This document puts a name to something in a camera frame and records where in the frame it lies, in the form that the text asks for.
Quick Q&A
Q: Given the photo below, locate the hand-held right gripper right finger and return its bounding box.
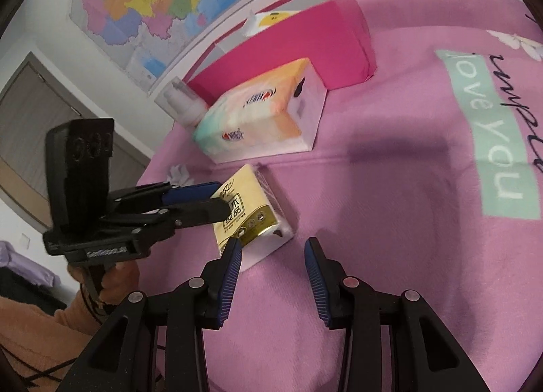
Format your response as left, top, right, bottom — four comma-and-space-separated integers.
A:
305, 237, 488, 392

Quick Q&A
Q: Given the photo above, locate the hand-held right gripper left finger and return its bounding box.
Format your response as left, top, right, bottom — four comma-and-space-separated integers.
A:
55, 237, 243, 392

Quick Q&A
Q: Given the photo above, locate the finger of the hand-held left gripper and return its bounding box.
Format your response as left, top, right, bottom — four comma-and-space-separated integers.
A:
102, 198, 230, 234
108, 181, 221, 211

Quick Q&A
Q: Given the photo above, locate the small yellow tissue pack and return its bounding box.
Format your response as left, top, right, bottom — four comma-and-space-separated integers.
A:
211, 164, 294, 269

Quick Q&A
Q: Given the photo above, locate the pink storage box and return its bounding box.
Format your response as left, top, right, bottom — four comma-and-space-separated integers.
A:
187, 0, 377, 106

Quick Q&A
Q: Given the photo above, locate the white packet with yellow print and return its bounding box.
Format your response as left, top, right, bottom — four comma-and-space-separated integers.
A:
246, 10, 306, 36

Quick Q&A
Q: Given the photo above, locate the person's left hand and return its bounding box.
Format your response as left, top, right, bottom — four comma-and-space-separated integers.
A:
70, 262, 141, 312

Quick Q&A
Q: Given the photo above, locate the grey door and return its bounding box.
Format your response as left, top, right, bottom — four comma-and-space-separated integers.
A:
0, 52, 151, 223

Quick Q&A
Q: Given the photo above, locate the white spray bottle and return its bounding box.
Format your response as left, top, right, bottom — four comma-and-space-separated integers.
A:
155, 80, 208, 130

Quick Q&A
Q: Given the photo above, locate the purple cloth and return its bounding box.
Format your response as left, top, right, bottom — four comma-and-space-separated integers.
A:
0, 241, 56, 286

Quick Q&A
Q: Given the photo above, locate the large pastel tissue pack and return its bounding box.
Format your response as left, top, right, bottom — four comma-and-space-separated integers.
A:
193, 58, 327, 164

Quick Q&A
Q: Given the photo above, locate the colourful wall map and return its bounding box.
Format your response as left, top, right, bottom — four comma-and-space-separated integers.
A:
68, 0, 323, 93

